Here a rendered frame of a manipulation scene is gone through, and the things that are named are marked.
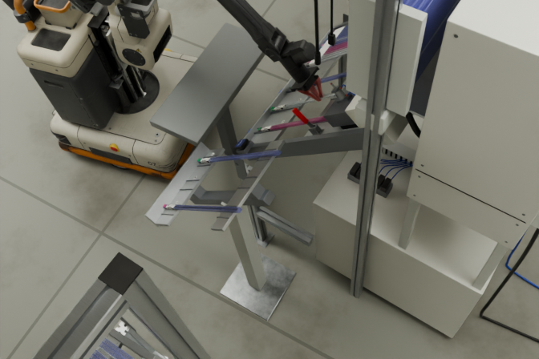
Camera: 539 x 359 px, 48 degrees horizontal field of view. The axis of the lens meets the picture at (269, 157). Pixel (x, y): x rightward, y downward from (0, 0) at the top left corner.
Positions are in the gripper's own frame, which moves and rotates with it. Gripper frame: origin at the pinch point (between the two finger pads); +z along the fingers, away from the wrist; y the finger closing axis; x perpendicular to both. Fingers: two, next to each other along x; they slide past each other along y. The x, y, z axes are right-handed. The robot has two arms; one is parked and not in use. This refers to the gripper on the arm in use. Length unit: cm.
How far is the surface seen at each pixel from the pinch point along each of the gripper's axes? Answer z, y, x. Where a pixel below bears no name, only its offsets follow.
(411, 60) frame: -24, -24, -70
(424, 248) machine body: 58, -16, -17
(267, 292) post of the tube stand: 70, -43, 63
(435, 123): -5, -22, -63
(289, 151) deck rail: 4.1, -21.1, 1.7
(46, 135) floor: -27, -32, 176
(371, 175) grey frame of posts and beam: 9.9, -25.7, -34.3
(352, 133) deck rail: -2.5, -21.5, -33.4
